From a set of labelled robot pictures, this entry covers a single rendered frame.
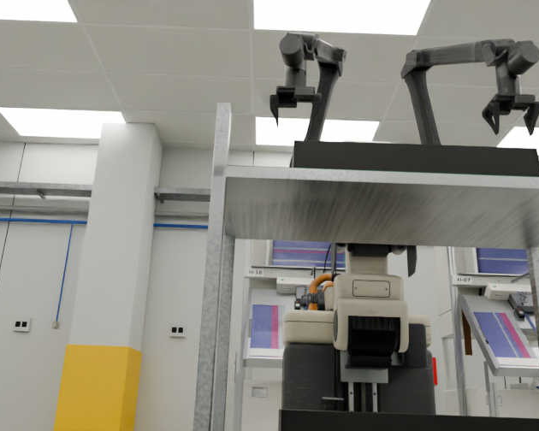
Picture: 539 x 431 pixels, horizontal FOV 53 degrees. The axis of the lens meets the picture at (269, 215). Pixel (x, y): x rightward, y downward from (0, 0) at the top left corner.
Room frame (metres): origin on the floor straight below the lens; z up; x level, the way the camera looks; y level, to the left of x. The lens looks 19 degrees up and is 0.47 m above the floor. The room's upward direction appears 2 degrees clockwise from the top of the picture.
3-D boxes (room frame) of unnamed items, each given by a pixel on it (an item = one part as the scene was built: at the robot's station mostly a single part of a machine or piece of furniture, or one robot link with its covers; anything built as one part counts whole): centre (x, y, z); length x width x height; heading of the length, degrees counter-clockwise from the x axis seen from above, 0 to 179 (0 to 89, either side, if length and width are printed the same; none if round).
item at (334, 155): (1.24, -0.34, 1.01); 0.57 x 0.17 x 0.11; 90
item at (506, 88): (1.24, -0.62, 1.26); 0.10 x 0.07 x 0.07; 90
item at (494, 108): (1.24, -0.59, 1.19); 0.07 x 0.07 x 0.09; 0
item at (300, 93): (1.24, -0.09, 1.19); 0.07 x 0.07 x 0.09; 89
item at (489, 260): (3.74, -1.74, 1.52); 0.51 x 0.13 x 0.27; 90
